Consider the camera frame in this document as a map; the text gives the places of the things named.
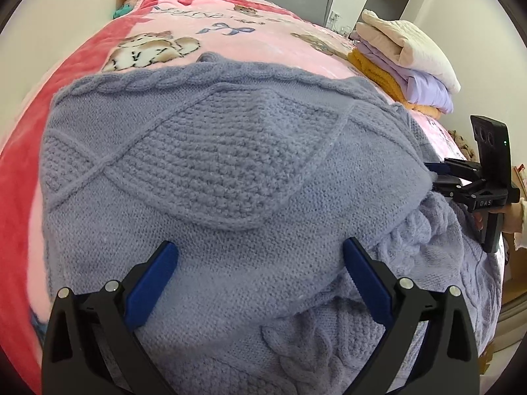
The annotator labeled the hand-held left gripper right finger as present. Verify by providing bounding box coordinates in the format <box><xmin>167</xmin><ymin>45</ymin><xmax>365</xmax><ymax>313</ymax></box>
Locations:
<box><xmin>343</xmin><ymin>237</ymin><xmax>480</xmax><ymax>395</ymax></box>

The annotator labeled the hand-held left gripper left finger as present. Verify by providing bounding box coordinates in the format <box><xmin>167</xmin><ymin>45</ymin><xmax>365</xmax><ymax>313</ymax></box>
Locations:
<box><xmin>41</xmin><ymin>241</ymin><xmax>179</xmax><ymax>395</ymax></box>

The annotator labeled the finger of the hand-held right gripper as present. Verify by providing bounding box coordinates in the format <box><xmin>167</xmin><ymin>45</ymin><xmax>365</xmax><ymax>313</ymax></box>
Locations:
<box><xmin>432</xmin><ymin>176</ymin><xmax>475</xmax><ymax>205</ymax></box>
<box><xmin>424</xmin><ymin>159</ymin><xmax>481</xmax><ymax>180</ymax></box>

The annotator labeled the purple knit hooded cardigan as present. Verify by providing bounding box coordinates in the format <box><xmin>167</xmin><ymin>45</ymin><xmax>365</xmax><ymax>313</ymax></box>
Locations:
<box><xmin>41</xmin><ymin>51</ymin><xmax>504</xmax><ymax>395</ymax></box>

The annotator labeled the lilac folded garment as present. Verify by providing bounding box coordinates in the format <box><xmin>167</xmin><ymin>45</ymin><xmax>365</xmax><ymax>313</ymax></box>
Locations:
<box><xmin>354</xmin><ymin>35</ymin><xmax>455</xmax><ymax>114</ymax></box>

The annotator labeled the yellow folded garment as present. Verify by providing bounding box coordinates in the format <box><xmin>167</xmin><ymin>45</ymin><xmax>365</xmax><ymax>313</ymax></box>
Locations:
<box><xmin>348</xmin><ymin>49</ymin><xmax>443</xmax><ymax>118</ymax></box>

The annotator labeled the white quilted folded garment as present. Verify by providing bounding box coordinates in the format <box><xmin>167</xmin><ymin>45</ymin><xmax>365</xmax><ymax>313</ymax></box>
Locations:
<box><xmin>356</xmin><ymin>9</ymin><xmax>462</xmax><ymax>94</ymax></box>

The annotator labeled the pink printed blanket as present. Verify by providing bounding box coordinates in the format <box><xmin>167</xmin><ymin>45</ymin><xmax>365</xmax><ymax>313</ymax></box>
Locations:
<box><xmin>0</xmin><ymin>0</ymin><xmax>509</xmax><ymax>395</ymax></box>

